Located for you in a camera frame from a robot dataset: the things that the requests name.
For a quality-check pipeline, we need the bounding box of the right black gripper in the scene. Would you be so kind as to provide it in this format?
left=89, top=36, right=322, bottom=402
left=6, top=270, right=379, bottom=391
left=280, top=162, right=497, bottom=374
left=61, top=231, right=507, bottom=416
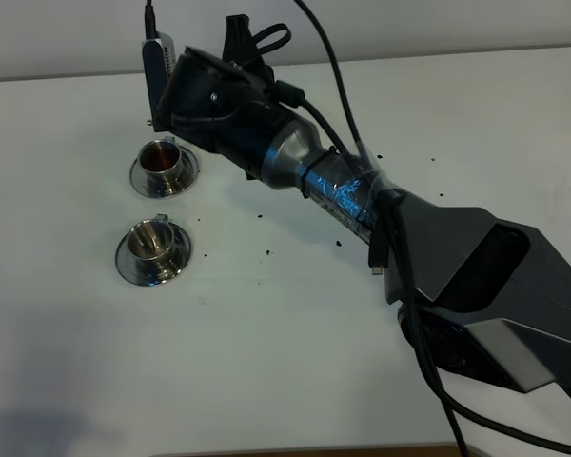
left=157, top=14, right=294, bottom=181

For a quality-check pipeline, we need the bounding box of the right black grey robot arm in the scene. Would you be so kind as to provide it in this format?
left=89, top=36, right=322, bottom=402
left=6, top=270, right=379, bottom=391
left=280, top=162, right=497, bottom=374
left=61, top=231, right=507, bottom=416
left=143, top=14, right=571, bottom=398

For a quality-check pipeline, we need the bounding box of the far stainless steel saucer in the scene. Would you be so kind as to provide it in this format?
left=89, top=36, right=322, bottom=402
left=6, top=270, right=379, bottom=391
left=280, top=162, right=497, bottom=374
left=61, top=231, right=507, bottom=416
left=129, top=145, right=199, bottom=199

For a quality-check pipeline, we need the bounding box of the stainless steel saucer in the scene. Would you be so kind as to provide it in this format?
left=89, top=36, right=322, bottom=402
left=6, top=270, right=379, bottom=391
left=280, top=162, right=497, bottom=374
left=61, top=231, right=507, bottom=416
left=129, top=145, right=199, bottom=199
left=115, top=223, right=192, bottom=287

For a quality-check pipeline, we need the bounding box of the far stainless steel teacup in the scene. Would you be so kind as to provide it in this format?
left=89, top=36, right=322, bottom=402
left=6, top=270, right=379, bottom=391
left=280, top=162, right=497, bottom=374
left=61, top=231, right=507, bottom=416
left=137, top=138, right=183, bottom=188

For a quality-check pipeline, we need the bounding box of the stainless steel teacup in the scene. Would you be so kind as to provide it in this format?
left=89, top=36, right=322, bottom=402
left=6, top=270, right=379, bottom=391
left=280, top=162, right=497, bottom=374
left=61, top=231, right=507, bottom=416
left=125, top=214, right=175, bottom=265
left=137, top=138, right=183, bottom=188

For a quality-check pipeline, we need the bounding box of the near stainless steel teacup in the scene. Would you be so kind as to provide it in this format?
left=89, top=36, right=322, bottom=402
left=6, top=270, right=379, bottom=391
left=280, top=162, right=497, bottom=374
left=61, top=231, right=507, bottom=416
left=125, top=214, right=175, bottom=265

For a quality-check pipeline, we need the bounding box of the near stainless steel saucer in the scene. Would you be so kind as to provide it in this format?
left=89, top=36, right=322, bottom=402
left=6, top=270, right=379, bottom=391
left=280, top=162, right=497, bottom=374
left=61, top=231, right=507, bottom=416
left=115, top=223, right=192, bottom=287

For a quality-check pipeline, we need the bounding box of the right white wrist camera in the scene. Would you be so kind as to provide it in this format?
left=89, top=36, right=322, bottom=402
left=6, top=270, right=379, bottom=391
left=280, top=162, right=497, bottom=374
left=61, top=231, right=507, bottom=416
left=142, top=31, right=176, bottom=132

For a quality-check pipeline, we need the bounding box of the right black camera cable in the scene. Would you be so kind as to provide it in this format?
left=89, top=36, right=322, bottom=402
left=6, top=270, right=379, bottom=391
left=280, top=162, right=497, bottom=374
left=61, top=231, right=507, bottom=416
left=144, top=0, right=571, bottom=457

